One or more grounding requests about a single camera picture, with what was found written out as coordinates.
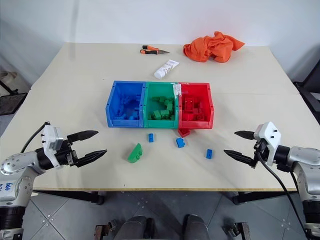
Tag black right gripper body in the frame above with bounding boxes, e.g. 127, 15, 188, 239
251, 138, 270, 168

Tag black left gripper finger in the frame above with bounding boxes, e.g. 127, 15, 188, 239
66, 130, 99, 144
74, 149, 108, 168

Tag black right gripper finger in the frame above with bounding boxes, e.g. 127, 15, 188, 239
233, 130, 256, 141
223, 149, 256, 168

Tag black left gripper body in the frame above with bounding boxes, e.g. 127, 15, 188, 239
53, 139, 79, 168

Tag black table leg bar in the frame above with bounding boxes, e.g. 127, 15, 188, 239
231, 191, 300, 206
33, 190, 105, 206

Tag green curved toy brick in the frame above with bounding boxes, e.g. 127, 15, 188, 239
126, 142, 144, 164

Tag blue plastic bin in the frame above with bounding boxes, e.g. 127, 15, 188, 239
105, 80, 147, 128

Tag red plastic bin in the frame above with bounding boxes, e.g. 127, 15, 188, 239
177, 82, 215, 130

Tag chunky blue toy brick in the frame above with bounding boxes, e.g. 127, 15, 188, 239
175, 137, 188, 149

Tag red hollow toy brick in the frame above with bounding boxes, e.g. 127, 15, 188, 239
177, 128, 193, 138

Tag large red toy brick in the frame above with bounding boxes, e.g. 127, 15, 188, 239
183, 96, 196, 112

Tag black stand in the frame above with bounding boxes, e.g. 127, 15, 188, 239
0, 79, 28, 116

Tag white tape strip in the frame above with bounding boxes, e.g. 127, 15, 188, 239
170, 81, 182, 97

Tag dark rounded shape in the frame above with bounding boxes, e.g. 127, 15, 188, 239
115, 215, 155, 240
183, 214, 209, 240

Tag green plastic bin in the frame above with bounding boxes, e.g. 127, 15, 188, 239
142, 81, 181, 129

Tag orange crumpled cloth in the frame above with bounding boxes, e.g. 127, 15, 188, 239
182, 30, 246, 64

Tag beige bag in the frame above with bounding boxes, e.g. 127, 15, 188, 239
0, 70, 19, 97

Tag white squeeze tube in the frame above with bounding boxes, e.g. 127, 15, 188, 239
153, 59, 181, 80

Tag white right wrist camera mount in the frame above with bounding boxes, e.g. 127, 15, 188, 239
253, 121, 282, 166

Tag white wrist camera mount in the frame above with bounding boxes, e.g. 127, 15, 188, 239
253, 121, 282, 166
40, 124, 66, 169

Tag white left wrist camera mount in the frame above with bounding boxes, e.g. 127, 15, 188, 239
40, 124, 66, 169

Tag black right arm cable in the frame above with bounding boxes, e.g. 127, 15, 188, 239
256, 149, 312, 237

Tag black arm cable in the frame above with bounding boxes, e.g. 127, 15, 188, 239
20, 121, 51, 154
256, 149, 312, 237

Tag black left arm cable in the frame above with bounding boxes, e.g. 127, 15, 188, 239
20, 121, 51, 154

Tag rusty metal bracket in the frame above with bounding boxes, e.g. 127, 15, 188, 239
224, 220, 251, 240
94, 219, 118, 240

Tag black metal frame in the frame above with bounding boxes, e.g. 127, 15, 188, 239
291, 56, 320, 114

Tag orange black handled cutters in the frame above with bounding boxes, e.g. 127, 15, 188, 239
139, 44, 171, 56

